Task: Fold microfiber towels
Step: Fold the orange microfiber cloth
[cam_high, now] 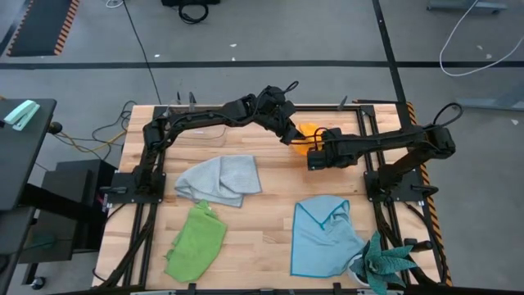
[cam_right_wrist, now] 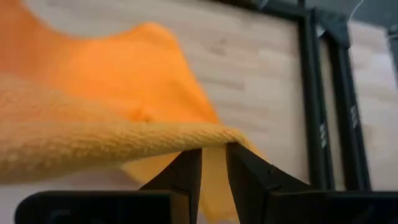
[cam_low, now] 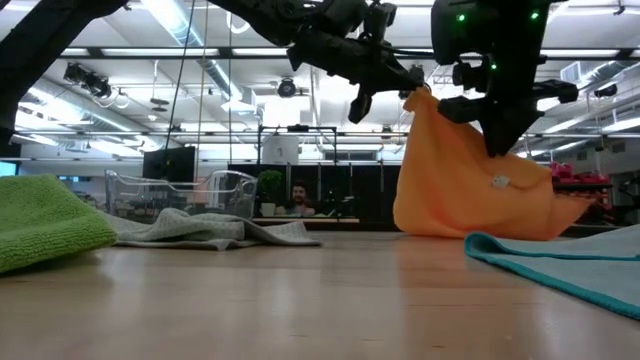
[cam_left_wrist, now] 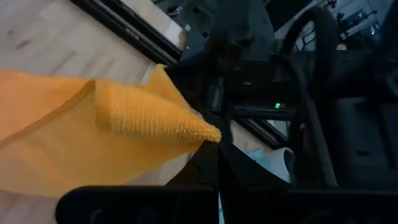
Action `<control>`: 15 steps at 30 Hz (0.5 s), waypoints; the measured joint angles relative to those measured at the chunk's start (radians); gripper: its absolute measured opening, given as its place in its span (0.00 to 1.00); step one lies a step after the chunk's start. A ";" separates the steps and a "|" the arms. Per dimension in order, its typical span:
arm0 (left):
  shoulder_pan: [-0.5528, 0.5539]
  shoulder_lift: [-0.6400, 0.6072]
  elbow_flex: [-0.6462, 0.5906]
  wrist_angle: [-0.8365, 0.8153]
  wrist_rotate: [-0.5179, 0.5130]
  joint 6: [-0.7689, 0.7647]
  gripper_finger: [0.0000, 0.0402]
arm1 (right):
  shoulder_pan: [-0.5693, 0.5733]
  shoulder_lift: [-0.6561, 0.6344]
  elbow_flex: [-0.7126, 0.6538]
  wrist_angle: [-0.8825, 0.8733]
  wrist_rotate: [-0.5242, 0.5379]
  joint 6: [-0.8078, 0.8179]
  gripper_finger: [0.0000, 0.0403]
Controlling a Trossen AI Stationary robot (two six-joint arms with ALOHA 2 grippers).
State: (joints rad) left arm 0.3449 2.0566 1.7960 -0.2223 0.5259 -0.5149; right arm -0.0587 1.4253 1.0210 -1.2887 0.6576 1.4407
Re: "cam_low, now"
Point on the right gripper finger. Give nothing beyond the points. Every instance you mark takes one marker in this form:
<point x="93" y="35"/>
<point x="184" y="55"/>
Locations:
<point x="520" y="127"/>
<point x="495" y="135"/>

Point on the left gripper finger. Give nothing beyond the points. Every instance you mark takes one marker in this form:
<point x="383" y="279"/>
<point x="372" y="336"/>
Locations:
<point x="411" y="74"/>
<point x="407" y="90"/>

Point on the orange microfiber towel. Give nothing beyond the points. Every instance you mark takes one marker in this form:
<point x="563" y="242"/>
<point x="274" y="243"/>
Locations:
<point x="450" y="190"/>

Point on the grey waffle microfiber towel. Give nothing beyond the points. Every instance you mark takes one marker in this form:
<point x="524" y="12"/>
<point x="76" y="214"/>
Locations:
<point x="200" y="230"/>

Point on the clear plastic bin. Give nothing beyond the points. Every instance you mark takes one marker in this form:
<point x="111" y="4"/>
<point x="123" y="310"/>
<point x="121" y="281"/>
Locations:
<point x="150" y="187"/>

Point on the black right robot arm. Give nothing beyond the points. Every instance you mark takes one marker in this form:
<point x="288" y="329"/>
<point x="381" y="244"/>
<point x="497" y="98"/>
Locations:
<point x="480" y="30"/>

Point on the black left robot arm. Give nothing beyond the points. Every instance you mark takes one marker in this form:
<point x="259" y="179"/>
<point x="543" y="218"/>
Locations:
<point x="40" y="45"/>

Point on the light blue microfiber towel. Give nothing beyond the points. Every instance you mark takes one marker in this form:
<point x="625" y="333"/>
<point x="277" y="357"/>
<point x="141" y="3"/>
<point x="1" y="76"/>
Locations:
<point x="575" y="270"/>

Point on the green microfiber towel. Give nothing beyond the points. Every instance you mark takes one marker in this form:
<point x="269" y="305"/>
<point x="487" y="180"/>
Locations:
<point x="45" y="220"/>

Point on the red bin shelving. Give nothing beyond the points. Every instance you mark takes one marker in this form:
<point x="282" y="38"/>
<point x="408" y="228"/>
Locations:
<point x="585" y="178"/>

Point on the black partition panels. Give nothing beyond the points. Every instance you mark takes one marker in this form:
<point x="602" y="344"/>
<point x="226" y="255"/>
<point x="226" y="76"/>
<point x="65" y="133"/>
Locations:
<point x="365" y="195"/>

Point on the white box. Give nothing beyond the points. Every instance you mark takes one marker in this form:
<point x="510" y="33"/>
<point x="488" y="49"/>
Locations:
<point x="280" y="150"/>

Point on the person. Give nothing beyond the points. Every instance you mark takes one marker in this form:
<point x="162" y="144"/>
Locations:
<point x="300" y="197"/>

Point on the green background potted plant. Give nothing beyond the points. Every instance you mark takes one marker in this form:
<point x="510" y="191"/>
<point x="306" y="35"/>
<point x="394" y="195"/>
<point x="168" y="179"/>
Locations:
<point x="271" y="185"/>

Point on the black monitor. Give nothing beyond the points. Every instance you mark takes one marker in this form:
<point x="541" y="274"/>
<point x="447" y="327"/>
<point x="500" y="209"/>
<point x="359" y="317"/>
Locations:
<point x="170" y="165"/>

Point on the black aluminium table frame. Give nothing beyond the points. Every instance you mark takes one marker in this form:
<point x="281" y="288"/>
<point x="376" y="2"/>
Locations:
<point x="360" y="226"/>

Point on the black ceiling camera cluster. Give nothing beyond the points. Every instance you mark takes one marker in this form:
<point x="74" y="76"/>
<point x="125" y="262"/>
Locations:
<point x="87" y="80"/>

